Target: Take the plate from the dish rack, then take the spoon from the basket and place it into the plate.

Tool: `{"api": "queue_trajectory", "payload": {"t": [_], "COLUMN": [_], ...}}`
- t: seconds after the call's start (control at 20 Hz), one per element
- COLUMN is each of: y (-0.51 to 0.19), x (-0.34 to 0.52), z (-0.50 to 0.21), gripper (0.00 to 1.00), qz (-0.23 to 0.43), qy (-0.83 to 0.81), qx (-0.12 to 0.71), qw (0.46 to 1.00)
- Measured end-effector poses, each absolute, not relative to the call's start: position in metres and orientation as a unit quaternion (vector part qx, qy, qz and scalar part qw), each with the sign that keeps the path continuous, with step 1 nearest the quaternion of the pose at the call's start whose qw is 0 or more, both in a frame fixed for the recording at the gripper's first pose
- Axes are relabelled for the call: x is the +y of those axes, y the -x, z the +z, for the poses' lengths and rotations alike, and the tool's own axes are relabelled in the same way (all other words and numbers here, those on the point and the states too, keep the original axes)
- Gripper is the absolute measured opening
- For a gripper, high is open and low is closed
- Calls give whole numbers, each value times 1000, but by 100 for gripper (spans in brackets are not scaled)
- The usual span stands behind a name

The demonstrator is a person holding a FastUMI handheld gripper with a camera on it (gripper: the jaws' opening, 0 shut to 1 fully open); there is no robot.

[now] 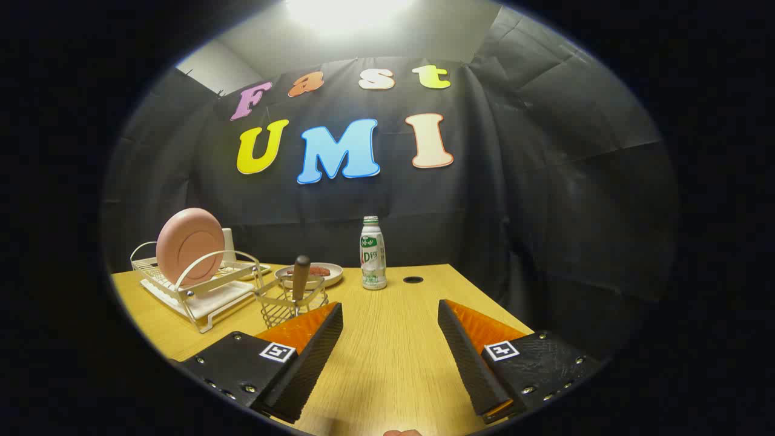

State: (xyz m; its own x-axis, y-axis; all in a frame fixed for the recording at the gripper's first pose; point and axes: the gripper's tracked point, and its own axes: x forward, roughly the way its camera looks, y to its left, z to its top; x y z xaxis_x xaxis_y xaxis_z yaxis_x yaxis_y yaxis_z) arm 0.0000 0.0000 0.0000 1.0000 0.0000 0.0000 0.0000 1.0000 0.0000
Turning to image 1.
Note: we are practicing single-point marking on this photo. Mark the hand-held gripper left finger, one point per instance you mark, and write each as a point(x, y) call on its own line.
point(309, 357)

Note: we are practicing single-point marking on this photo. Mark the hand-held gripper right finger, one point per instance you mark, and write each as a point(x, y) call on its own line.
point(469, 363)

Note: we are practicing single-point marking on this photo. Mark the pink plate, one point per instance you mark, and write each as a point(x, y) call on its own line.
point(187, 245)

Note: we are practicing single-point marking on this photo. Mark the beige round plate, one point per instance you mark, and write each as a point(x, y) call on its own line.
point(332, 279)

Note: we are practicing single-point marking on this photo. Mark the red meat steak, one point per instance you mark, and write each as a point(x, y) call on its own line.
point(319, 267)
point(321, 274)

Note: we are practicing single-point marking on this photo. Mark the white green label bottle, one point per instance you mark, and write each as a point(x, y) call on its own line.
point(373, 260)

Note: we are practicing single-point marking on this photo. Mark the white toaster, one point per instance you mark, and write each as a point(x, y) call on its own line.
point(228, 245)

